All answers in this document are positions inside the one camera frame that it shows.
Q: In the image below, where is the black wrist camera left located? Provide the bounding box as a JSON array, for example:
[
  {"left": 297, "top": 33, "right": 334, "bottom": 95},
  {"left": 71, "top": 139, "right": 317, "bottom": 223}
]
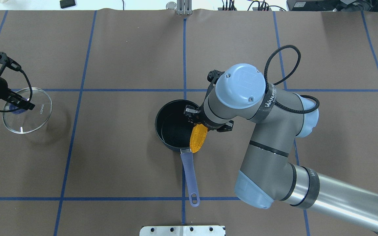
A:
[{"left": 0, "top": 52, "right": 23, "bottom": 76}]

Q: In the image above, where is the yellow plastic corn cob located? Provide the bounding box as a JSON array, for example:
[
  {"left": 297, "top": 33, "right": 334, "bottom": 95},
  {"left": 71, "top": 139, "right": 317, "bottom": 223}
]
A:
[{"left": 189, "top": 124, "right": 208, "bottom": 153}]

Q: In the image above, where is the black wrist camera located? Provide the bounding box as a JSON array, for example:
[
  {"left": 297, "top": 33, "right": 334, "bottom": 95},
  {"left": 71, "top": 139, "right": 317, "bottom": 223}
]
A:
[
  {"left": 0, "top": 52, "right": 23, "bottom": 76},
  {"left": 207, "top": 69, "right": 225, "bottom": 85}
]

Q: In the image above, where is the small black box device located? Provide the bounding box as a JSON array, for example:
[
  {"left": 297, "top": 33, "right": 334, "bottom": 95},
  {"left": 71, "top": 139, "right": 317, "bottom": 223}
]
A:
[{"left": 59, "top": 0, "right": 76, "bottom": 9}]

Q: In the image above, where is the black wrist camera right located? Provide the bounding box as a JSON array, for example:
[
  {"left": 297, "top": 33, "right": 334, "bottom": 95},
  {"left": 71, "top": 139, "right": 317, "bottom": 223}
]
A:
[{"left": 207, "top": 69, "right": 225, "bottom": 85}]

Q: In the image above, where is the aluminium frame post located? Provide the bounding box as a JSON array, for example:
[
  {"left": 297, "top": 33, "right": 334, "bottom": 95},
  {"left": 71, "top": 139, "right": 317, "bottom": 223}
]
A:
[{"left": 176, "top": 0, "right": 193, "bottom": 15}]

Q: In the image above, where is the small silver metal cylinder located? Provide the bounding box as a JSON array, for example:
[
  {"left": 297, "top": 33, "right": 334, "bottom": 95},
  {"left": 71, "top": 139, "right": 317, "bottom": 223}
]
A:
[{"left": 166, "top": 1, "right": 178, "bottom": 10}]

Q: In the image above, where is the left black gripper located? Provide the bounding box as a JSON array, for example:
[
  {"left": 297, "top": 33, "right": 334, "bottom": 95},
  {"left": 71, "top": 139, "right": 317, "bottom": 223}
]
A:
[{"left": 0, "top": 77, "right": 35, "bottom": 110}]

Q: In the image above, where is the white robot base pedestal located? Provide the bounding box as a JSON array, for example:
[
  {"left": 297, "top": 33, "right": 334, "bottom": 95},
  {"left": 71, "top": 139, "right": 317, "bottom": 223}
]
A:
[{"left": 139, "top": 225, "right": 227, "bottom": 236}]

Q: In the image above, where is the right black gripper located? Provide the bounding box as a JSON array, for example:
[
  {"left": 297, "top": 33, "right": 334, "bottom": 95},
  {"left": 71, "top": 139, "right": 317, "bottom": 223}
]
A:
[{"left": 183, "top": 105, "right": 234, "bottom": 132}]

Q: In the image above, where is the blue saucepan with handle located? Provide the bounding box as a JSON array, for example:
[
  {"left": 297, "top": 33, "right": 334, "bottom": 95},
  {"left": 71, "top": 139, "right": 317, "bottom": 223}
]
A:
[{"left": 155, "top": 100, "right": 200, "bottom": 207}]

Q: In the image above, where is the glass pot lid blue knob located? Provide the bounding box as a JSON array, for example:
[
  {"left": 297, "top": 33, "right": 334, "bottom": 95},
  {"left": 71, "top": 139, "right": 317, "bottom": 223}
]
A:
[{"left": 2, "top": 87, "right": 52, "bottom": 134}]

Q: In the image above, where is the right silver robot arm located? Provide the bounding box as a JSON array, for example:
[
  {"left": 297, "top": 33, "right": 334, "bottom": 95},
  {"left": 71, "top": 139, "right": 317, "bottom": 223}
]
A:
[{"left": 184, "top": 63, "right": 378, "bottom": 234}]

